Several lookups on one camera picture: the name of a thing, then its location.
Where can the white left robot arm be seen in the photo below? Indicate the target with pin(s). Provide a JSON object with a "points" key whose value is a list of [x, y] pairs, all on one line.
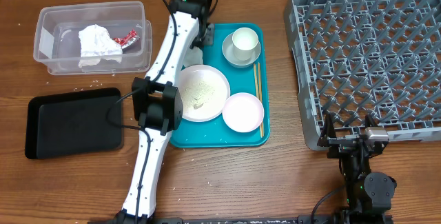
{"points": [[158, 107]]}

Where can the red snack wrapper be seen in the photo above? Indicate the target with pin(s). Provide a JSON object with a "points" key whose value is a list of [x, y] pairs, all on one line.
{"points": [[131, 38]]}

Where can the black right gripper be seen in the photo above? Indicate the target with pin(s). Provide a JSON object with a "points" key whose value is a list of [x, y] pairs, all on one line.
{"points": [[340, 146]]}

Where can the white cup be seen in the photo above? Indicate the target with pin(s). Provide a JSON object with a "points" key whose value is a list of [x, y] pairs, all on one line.
{"points": [[245, 41]]}

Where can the teal serving tray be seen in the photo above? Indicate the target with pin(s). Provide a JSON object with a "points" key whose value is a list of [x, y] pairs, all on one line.
{"points": [[216, 133]]}

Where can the right wooden chopstick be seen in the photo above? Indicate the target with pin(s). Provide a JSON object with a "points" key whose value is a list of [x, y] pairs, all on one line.
{"points": [[260, 84]]}

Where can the white napkin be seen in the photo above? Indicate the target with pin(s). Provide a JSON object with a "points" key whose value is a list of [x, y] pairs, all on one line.
{"points": [[96, 44], [193, 56]]}

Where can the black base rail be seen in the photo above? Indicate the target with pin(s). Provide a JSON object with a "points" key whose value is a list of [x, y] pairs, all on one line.
{"points": [[302, 219]]}

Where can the clear plastic bin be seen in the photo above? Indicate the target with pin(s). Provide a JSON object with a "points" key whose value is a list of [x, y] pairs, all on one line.
{"points": [[57, 43]]}

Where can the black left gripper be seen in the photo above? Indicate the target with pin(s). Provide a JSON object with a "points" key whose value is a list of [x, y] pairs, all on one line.
{"points": [[198, 41]]}

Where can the grey dishwasher rack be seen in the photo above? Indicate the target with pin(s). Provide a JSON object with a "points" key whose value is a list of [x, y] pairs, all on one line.
{"points": [[358, 58]]}

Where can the small white bowl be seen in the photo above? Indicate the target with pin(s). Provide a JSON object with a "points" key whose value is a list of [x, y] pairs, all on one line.
{"points": [[243, 112]]}

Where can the large white plate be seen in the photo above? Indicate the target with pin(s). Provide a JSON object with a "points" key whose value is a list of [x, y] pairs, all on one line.
{"points": [[204, 91]]}

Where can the grey saucer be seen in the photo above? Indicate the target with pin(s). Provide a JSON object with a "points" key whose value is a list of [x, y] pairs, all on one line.
{"points": [[227, 49]]}

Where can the wooden chopstick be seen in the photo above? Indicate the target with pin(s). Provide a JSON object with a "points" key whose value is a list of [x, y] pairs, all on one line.
{"points": [[257, 87], [260, 84]]}

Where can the black tray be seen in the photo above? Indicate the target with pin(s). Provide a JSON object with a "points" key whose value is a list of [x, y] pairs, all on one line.
{"points": [[73, 123]]}

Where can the left wooden chopstick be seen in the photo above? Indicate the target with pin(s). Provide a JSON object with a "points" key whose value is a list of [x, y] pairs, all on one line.
{"points": [[257, 87]]}

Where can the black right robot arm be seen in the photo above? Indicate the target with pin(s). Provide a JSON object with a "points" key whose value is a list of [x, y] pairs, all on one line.
{"points": [[369, 193]]}

